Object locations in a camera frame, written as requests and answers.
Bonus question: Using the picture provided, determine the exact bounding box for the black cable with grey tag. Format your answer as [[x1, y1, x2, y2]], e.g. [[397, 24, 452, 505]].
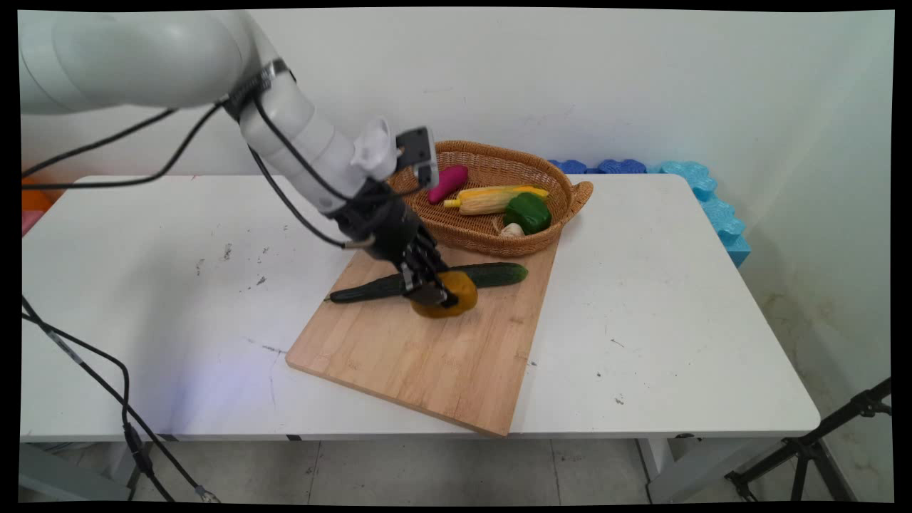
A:
[[21, 310, 220, 503]]

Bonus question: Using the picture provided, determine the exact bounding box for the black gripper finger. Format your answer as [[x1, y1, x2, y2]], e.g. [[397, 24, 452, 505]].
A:
[[400, 260, 460, 309], [417, 229, 451, 277]]

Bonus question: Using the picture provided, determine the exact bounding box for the dark green cucumber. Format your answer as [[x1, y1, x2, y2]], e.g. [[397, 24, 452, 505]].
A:
[[328, 262, 529, 304]]

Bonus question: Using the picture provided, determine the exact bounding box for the woven wicker basket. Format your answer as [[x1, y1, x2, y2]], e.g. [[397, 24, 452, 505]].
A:
[[388, 140, 594, 258]]

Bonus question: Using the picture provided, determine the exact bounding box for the orange box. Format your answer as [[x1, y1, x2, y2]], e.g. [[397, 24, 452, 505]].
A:
[[21, 177, 56, 214]]

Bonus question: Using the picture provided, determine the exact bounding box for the yellow corn cob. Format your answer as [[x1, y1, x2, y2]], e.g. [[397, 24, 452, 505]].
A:
[[443, 185, 550, 216]]

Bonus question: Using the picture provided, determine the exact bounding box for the yellow-brown potato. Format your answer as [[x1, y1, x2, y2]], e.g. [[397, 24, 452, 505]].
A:
[[411, 270, 479, 319]]

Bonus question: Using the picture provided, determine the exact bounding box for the light blue foam mat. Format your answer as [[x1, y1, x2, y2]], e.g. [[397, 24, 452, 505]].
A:
[[648, 160, 752, 269]]

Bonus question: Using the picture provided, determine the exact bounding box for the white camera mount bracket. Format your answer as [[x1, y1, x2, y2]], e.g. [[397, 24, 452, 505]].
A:
[[350, 117, 399, 181]]

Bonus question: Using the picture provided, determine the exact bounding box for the purple sweet potato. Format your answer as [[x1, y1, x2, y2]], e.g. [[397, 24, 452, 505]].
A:
[[427, 165, 470, 205]]

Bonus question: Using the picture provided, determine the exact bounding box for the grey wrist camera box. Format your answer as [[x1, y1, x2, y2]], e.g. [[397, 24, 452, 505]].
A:
[[395, 127, 440, 191]]

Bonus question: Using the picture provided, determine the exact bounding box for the green bell pepper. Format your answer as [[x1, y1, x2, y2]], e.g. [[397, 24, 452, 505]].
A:
[[503, 192, 552, 235]]

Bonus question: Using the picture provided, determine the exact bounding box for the white table leg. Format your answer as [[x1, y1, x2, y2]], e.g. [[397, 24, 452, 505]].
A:
[[636, 436, 784, 504], [20, 442, 133, 502]]

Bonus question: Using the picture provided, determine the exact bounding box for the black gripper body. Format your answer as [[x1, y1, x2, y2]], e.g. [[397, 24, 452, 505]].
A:
[[329, 178, 430, 266]]

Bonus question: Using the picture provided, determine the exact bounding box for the wooden cutting board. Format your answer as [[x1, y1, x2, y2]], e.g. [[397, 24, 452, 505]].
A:
[[286, 239, 561, 437]]

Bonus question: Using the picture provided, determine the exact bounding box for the black cable with inline connector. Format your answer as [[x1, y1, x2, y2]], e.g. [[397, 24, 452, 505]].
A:
[[21, 294, 175, 503]]

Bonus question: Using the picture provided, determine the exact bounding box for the thin black camera cable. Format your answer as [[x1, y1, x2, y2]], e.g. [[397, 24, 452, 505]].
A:
[[21, 96, 421, 207]]

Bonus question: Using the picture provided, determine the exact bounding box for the black strap on arm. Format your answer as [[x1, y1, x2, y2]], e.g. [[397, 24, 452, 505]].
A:
[[222, 58, 296, 122]]

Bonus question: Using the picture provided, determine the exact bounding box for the black tripod stand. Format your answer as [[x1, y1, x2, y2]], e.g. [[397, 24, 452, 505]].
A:
[[725, 378, 893, 503]]

